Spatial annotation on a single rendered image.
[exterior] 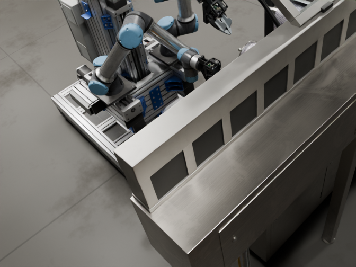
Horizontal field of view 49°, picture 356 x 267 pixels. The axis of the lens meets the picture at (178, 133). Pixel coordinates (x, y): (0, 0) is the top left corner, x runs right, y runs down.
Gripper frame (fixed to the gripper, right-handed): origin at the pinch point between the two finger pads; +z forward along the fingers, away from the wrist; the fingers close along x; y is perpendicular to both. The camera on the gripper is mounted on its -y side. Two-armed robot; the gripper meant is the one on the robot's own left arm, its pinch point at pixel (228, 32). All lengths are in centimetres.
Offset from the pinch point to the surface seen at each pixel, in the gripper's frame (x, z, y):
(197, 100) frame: -61, 17, 58
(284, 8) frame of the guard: -18, 11, 57
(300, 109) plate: -29, 40, 48
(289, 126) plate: -37, 41, 49
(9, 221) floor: -137, 0, -171
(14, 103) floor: -76, -97, -252
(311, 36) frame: -16, 23, 56
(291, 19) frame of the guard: -18, 15, 57
